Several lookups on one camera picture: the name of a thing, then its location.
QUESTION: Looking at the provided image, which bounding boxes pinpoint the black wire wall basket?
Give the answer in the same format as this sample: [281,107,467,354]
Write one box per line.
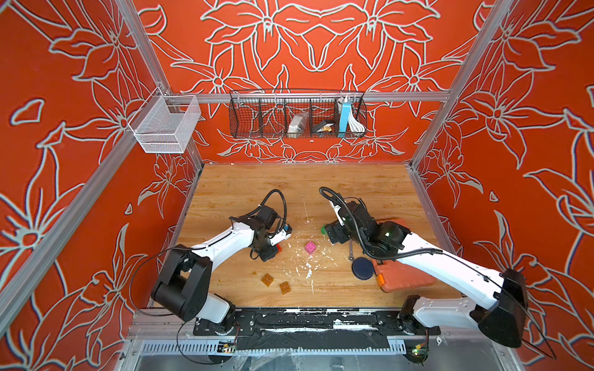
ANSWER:
[229,89,368,139]

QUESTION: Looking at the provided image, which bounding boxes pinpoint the dark blue round disc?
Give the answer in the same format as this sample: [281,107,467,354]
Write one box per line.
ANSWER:
[351,257,375,281]

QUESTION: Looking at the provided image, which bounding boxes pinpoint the clear bag in basket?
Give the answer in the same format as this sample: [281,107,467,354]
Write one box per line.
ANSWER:
[287,112,309,139]

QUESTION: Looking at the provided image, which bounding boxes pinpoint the orange tool case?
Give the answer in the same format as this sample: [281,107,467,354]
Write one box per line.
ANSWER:
[370,217,437,294]

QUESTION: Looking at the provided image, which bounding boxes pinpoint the black object in basket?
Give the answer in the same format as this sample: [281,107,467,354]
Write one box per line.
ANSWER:
[312,120,335,134]

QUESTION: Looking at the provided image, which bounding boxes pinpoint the clear plastic wall bin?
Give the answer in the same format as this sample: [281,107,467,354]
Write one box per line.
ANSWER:
[130,96,202,155]

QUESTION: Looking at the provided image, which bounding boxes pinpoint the brown lego plate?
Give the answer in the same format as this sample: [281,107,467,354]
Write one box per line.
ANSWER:
[279,281,292,295]
[261,274,274,287]

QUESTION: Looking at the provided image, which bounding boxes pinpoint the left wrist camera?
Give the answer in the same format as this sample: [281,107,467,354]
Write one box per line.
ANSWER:
[270,224,292,246]

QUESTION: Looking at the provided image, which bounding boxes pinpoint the pink lego brick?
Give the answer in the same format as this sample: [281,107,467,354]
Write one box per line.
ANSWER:
[304,241,317,255]

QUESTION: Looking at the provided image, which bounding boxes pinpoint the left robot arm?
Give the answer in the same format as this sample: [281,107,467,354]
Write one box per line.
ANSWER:
[151,206,292,333]

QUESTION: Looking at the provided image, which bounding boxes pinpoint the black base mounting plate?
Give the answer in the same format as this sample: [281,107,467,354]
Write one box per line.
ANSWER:
[193,307,441,354]

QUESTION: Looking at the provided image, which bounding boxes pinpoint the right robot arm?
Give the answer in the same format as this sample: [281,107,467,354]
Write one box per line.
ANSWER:
[324,198,528,349]

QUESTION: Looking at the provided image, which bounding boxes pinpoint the brown lego plate left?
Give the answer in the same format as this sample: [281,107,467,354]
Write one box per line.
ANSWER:
[261,274,274,287]

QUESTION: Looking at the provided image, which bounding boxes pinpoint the brown lego plate right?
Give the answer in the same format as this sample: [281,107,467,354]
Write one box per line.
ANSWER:
[279,281,292,295]

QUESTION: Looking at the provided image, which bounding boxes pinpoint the white cables in basket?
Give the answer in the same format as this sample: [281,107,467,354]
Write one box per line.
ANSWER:
[346,107,368,137]

